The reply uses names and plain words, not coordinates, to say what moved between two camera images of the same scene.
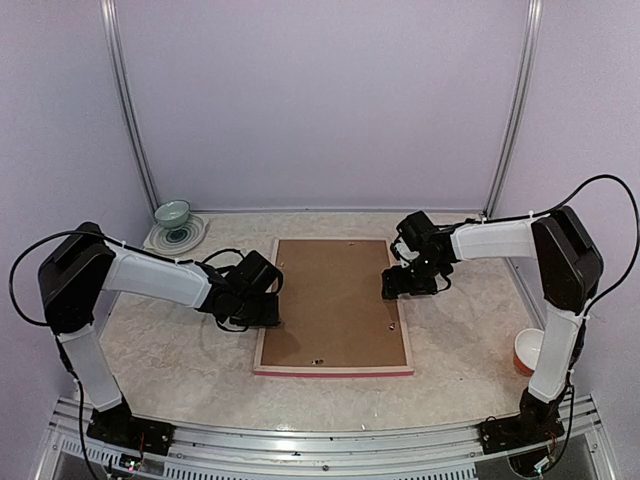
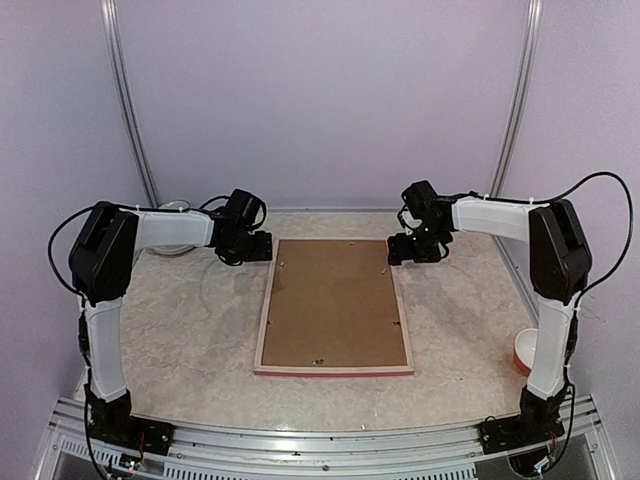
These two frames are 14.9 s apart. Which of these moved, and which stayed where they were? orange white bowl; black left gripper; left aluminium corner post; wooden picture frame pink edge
Moved: black left gripper
Stayed: orange white bowl; left aluminium corner post; wooden picture frame pink edge
